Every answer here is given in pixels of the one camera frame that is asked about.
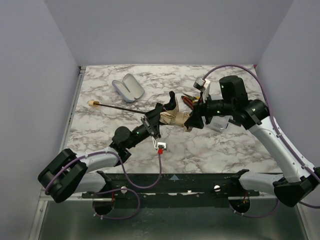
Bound beige umbrella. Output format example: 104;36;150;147
87;91;192;132

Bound purple umbrella case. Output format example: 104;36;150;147
111;73;145;103

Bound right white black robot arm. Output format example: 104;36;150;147
184;75;320;207

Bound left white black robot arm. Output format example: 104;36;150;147
37;103;163;203

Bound clear plastic box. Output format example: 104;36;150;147
205;116;231;133

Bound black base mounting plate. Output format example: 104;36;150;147
82;173;259;209

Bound yellow handled pliers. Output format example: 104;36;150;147
183;93;200;103

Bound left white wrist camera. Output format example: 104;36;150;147
151;137;167;150

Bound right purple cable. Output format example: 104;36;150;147
203;64;320;218

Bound purple cable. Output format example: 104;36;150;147
44;147;164;221
203;64;320;218

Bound aluminium frame rail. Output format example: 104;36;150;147
39;193;276;201

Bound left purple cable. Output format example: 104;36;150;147
44;147;164;221

